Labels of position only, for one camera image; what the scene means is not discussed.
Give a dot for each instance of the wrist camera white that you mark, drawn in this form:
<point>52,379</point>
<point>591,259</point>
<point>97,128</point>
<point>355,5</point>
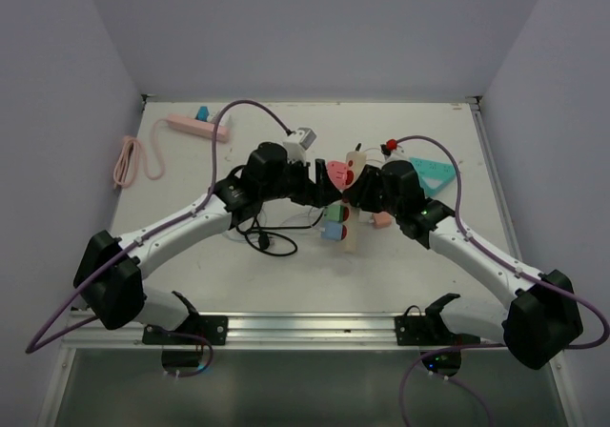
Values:
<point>297,143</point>
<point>392,151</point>

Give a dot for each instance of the teal triangular power socket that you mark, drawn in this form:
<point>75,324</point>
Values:
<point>433,176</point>

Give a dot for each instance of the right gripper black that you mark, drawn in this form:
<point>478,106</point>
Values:
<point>359,194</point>

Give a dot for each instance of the light blue plug adapter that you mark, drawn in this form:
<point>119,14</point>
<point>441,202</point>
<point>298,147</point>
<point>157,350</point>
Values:
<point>334,231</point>

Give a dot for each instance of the black base bracket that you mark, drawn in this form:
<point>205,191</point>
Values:
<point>189,350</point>
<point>416,327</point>

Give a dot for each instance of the salmon pink usb charger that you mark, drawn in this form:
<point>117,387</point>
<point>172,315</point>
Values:
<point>381,220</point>

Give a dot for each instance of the left black base bracket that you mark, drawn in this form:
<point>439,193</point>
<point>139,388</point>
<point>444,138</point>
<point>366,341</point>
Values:
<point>189,350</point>

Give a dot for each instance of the right black base bracket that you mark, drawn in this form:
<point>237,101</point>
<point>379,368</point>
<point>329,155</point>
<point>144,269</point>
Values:
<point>416,327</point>

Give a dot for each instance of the green plug adapter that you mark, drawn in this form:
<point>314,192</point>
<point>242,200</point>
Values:
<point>337,213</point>

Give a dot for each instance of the blue white plug adapter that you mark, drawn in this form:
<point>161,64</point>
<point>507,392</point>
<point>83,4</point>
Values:
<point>202,114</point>

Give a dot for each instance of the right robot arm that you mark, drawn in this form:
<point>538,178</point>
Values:
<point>533,314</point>

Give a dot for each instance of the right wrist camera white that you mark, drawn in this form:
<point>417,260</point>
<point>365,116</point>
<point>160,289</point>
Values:
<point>392,151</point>

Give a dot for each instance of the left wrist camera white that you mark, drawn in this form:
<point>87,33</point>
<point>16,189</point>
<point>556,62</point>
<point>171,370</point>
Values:
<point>297,143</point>

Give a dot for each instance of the aluminium frame rail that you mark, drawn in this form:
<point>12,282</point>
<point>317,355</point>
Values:
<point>344,330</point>

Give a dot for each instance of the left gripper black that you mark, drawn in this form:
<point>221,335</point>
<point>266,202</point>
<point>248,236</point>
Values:
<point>316,194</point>

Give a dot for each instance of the beige power strip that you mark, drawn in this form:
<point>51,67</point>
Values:
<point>355,162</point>

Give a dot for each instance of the pink power strip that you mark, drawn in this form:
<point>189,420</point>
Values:
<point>197,127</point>

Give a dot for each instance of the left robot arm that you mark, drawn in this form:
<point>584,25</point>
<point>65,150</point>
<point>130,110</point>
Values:
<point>112,272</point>

